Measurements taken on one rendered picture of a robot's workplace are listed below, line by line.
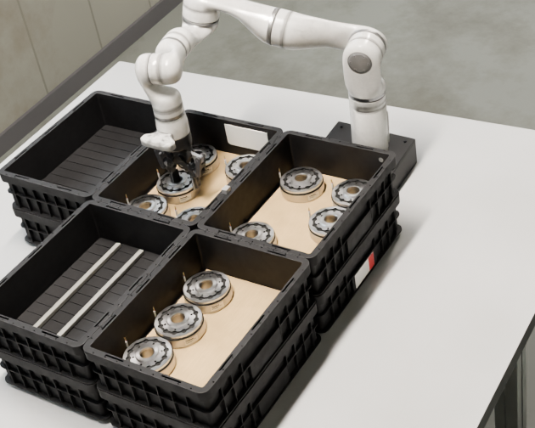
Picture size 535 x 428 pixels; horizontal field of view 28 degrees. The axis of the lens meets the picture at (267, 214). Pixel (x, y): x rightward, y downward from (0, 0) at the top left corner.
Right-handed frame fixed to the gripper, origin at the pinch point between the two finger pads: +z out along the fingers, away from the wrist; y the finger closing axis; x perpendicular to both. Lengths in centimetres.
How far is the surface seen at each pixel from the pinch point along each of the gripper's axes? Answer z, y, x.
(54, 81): 76, 175, -122
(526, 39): 86, 2, -230
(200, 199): 4.0, -4.0, 0.7
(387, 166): -5.9, -47.4, -14.5
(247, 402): 7, -48, 49
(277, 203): 3.9, -22.6, -4.5
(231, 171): 1.1, -7.7, -8.2
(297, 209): 3.9, -28.4, -4.2
